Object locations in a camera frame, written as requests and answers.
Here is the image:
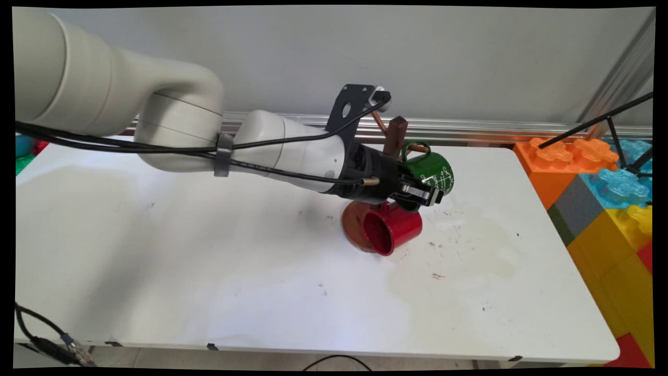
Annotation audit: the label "aluminium wall rail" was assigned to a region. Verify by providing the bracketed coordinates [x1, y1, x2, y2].
[123, 111, 653, 146]

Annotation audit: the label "green mug with white print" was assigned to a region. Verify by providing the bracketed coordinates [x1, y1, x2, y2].
[401, 142, 455, 197]

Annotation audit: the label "giant colourful toy bricks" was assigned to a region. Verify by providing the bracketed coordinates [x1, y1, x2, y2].
[566, 204, 654, 366]

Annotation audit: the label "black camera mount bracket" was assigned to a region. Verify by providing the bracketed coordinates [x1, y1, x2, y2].
[325, 84, 377, 148]

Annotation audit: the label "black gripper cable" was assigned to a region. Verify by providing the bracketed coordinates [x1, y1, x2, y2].
[16, 123, 380, 187]

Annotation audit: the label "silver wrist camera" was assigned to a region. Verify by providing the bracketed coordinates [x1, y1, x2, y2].
[368, 86, 392, 108]

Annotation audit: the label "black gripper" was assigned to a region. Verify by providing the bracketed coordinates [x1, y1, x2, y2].
[334, 142, 445, 212]

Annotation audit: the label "black cable with metal plug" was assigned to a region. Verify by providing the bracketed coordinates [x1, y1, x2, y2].
[15, 302, 98, 367]

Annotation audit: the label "black looped floor cable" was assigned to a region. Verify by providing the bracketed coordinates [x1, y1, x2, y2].
[302, 355, 373, 372]

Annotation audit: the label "grey foam block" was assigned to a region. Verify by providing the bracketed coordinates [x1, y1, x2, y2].
[547, 175, 606, 247]

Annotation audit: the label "brown wooden mug tree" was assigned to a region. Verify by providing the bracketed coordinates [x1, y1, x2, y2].
[342, 111, 431, 254]

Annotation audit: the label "orange foam block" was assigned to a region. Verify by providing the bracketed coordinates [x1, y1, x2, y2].
[514, 137, 620, 210]

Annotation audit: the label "black tripod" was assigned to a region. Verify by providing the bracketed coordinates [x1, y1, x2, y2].
[538, 92, 654, 177]

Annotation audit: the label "red mug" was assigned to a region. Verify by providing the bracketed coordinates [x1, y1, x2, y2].
[362, 201, 423, 256]

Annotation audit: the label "grey cable strap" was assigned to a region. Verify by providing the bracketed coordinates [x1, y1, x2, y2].
[213, 133, 234, 178]

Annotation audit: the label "black camera cable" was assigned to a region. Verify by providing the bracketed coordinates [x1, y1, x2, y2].
[16, 97, 392, 156]

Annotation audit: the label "slanted aluminium profile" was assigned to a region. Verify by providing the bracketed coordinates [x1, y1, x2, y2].
[577, 9, 656, 126]

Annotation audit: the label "light blue foam block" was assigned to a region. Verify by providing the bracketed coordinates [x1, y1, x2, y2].
[579, 138, 653, 210]

